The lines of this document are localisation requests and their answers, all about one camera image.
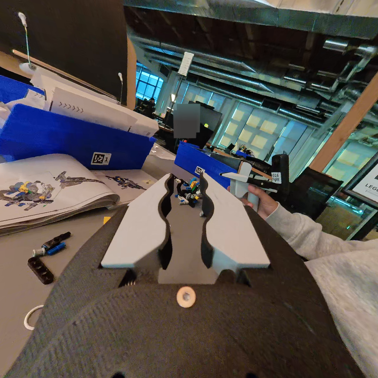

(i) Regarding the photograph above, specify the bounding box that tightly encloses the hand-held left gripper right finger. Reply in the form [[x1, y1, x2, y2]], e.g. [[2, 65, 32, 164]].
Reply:
[[199, 172, 271, 276]]

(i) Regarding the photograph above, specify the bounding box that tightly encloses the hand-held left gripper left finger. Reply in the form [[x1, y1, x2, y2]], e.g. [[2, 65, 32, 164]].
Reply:
[[100, 173, 175, 271]]

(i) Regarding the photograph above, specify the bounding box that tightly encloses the large blue storage bin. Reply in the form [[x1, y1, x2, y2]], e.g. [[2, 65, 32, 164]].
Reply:
[[0, 75, 157, 170]]

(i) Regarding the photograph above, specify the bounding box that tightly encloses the person's right forearm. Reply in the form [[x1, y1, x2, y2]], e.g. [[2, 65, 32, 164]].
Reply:
[[266, 202, 349, 262]]

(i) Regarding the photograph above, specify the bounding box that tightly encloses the multicoloured lego gear model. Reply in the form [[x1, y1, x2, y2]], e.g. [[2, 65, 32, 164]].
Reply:
[[174, 177, 204, 208]]

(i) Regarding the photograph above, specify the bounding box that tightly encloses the small black blue lego assembly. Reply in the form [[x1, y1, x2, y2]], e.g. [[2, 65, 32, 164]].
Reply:
[[32, 232, 72, 257]]

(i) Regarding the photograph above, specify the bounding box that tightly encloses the open lego instruction booklet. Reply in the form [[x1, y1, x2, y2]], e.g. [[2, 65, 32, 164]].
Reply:
[[0, 154, 158, 235]]

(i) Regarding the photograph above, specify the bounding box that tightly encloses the short black lego beam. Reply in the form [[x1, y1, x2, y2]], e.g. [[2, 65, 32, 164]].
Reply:
[[27, 256, 55, 285]]

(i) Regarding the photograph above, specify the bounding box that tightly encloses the person's right hand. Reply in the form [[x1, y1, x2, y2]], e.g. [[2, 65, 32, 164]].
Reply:
[[227, 185, 280, 220]]

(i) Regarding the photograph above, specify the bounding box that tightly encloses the small blue storage bin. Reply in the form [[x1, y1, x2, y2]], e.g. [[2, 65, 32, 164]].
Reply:
[[174, 141, 247, 183]]

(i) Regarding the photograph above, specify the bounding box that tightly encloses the black television screen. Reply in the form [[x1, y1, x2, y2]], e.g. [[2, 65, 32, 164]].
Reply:
[[174, 102, 223, 148]]

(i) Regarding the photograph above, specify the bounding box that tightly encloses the black framed white sign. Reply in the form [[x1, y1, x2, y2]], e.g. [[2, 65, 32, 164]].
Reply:
[[343, 154, 378, 204]]

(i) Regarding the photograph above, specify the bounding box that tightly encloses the white hanging sign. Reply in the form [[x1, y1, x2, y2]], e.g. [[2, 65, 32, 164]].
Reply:
[[177, 52, 195, 76]]

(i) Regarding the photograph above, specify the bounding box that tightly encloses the white cardboard box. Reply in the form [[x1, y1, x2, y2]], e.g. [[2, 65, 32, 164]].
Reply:
[[30, 71, 160, 138]]

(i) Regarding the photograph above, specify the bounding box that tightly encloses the person's grey sweatshirt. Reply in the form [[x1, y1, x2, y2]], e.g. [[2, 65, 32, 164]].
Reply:
[[304, 239, 378, 378]]

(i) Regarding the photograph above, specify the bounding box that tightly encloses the wooden post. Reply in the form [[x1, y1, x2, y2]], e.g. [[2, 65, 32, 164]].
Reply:
[[309, 80, 378, 173]]

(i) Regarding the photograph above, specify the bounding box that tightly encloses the white cord loop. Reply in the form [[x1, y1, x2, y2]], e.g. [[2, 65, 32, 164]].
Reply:
[[24, 304, 45, 330]]

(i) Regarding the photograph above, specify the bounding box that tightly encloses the black board wooden frame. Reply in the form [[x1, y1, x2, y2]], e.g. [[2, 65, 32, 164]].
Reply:
[[0, 0, 137, 110]]

